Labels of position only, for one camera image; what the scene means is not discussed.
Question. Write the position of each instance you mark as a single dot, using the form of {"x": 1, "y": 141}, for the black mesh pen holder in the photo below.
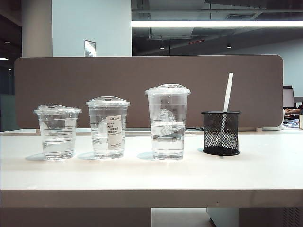
{"x": 213, "y": 132}

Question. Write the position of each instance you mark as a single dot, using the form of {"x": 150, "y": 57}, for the white paper straw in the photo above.
{"x": 228, "y": 89}

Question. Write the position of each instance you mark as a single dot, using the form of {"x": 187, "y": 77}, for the person's forearm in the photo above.
{"x": 294, "y": 111}

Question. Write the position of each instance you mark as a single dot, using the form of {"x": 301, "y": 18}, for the large clear lidded cup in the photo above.
{"x": 168, "y": 146}

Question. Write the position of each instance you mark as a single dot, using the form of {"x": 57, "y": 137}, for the medium clear cup with label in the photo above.
{"x": 101, "y": 146}

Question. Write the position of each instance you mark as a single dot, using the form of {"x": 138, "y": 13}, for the small clear lidded cup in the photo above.
{"x": 58, "y": 132}

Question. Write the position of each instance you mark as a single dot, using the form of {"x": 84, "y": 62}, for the brown desk divider panel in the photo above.
{"x": 118, "y": 78}

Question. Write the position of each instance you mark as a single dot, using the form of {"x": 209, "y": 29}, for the long ceiling light strip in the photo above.
{"x": 213, "y": 23}

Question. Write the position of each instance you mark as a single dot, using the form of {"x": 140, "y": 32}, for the computer monitor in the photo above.
{"x": 288, "y": 97}

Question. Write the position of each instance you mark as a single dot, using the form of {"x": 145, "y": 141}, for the tan box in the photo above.
{"x": 301, "y": 121}

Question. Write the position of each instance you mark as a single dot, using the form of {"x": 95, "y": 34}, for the framed wall sign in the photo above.
{"x": 90, "y": 48}

